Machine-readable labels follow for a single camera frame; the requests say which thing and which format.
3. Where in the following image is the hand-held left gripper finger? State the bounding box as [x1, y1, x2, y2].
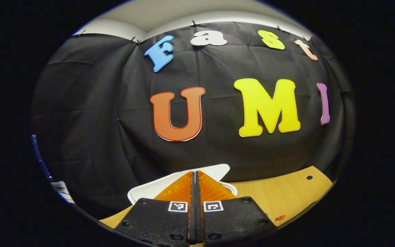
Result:
[195, 170, 277, 247]
[115, 170, 196, 247]

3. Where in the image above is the white desktop garbage bin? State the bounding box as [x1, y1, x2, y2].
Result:
[128, 164, 238, 206]

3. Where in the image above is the wooden desktop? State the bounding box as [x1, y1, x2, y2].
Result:
[100, 166, 333, 246]

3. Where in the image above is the black backdrop cloth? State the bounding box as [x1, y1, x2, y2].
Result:
[29, 21, 356, 220]

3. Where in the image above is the computer screen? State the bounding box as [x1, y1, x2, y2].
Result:
[31, 134, 52, 181]

